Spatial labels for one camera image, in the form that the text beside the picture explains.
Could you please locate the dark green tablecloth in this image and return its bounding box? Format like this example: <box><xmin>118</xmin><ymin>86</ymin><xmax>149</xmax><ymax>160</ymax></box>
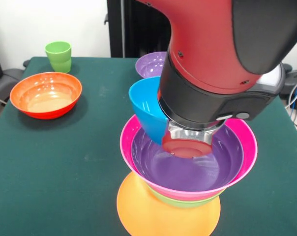
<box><xmin>0</xmin><ymin>56</ymin><xmax>297</xmax><ymax>236</ymax></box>

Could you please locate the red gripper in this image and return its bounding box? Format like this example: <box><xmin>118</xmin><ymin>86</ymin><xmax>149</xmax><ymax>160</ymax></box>
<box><xmin>162</xmin><ymin>134</ymin><xmax>212</xmax><ymax>159</ymax></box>

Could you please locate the pink bowl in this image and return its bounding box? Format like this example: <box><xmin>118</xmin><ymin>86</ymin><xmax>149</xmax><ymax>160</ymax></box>
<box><xmin>119</xmin><ymin>114</ymin><xmax>258</xmax><ymax>202</ymax></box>

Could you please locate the green bowl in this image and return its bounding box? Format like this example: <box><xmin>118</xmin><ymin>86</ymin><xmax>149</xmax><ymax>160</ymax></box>
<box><xmin>148</xmin><ymin>188</ymin><xmax>224</xmax><ymax>209</ymax></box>

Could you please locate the purple bowl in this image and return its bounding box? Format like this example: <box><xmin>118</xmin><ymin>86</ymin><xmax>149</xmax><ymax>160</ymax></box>
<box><xmin>135</xmin><ymin>51</ymin><xmax>168</xmax><ymax>79</ymax></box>
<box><xmin>130</xmin><ymin>124</ymin><xmax>244</xmax><ymax>192</ymax></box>

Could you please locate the large red-orange bowl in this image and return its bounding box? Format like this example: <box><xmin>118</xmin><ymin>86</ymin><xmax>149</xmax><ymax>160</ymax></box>
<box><xmin>9</xmin><ymin>71</ymin><xmax>83</xmax><ymax>120</ymax></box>

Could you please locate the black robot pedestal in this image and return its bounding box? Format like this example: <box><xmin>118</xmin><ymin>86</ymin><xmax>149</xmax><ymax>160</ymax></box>
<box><xmin>104</xmin><ymin>0</ymin><xmax>174</xmax><ymax>59</ymax></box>

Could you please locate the blue bowl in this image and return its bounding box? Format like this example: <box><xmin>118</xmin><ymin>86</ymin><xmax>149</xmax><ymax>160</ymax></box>
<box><xmin>128</xmin><ymin>76</ymin><xmax>169</xmax><ymax>146</ymax></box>

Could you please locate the green cup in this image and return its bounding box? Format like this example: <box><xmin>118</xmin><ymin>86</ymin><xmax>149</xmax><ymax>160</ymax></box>
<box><xmin>44</xmin><ymin>41</ymin><xmax>72</xmax><ymax>74</ymax></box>

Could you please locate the tangle of cables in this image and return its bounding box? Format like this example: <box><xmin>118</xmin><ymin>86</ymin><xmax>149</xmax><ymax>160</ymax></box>
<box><xmin>285</xmin><ymin>78</ymin><xmax>297</xmax><ymax>135</ymax></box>

